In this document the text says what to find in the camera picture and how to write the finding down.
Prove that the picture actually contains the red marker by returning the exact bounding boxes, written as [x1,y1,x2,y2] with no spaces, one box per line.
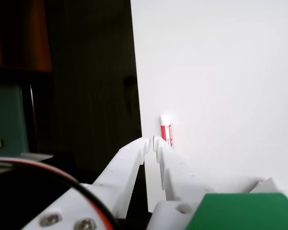
[159,115,175,150]

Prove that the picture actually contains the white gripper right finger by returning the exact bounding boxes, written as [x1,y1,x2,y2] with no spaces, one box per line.
[146,135,216,230]

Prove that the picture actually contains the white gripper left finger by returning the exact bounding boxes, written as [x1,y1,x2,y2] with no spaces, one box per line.
[20,136,151,230]

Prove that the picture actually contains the dark door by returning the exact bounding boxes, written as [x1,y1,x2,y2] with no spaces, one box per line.
[30,0,148,213]

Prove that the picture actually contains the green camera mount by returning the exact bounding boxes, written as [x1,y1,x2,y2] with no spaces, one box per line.
[186,193,288,230]

